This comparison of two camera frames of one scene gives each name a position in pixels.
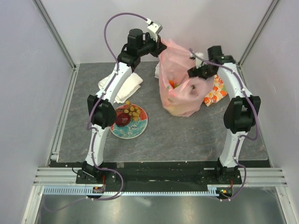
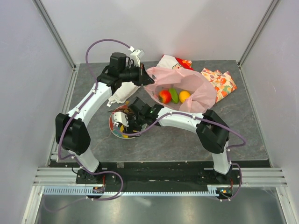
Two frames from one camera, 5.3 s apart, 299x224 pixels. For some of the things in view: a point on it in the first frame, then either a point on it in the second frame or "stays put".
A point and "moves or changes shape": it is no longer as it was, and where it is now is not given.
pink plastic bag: [182, 94] moves or changes shape
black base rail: [158, 174] stays put
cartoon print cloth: [157, 71] -> [171, 62]
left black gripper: [159, 46] -> [143, 79]
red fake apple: [172, 83] -> [165, 96]
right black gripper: [194, 72] -> [130, 129]
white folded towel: [128, 88] stays put
